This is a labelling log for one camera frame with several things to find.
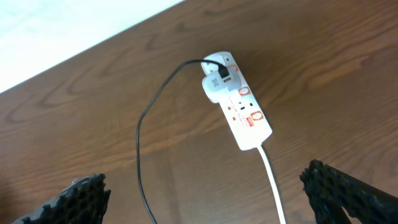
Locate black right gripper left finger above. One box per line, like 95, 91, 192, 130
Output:
12, 174, 111, 224

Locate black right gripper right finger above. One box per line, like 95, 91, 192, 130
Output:
300, 160, 397, 224

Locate white power strip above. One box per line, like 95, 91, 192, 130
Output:
201, 52, 272, 151

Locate white power strip cord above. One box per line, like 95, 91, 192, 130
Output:
256, 144, 287, 224

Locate black USB charging cable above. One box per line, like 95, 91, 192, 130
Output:
135, 58, 231, 224

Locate white USB charger plug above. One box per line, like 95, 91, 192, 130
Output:
202, 70, 242, 103

